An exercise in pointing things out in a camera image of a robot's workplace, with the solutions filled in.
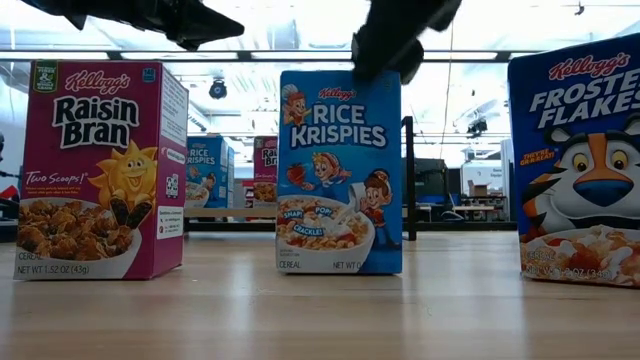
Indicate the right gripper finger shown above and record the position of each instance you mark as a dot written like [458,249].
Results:
[370,55]
[407,60]

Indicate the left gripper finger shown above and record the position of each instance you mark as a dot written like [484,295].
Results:
[205,25]

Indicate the Raisin Bran cereal box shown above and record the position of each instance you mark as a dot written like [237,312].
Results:
[100,175]
[265,170]

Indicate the Frosted Flakes cereal box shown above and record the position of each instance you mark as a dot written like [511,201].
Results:
[575,175]

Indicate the wooden shelf board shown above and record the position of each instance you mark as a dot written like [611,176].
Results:
[225,213]

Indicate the small black hanging device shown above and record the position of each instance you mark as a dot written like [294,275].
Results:
[477,126]

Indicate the black background workstation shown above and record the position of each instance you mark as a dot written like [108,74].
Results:
[430,180]

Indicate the white background panel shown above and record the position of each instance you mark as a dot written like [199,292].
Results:
[492,172]

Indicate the brown cardboard box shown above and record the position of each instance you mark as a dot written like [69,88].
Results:
[479,189]

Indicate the black round hanging camera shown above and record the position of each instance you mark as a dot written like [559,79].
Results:
[218,89]

